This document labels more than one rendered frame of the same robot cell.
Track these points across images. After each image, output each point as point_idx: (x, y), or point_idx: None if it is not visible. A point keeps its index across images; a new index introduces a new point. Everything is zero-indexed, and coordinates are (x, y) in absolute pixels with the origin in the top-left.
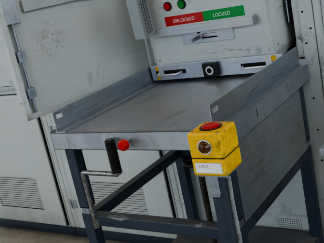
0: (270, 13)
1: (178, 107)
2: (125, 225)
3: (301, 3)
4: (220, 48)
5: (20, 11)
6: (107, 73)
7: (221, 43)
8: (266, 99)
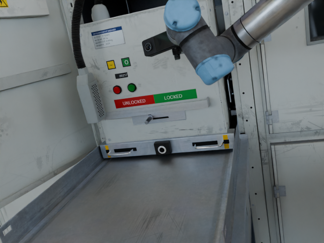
0: (222, 96)
1: (149, 202)
2: None
3: (242, 86)
4: (171, 128)
5: None
6: (56, 154)
7: (172, 124)
8: (246, 191)
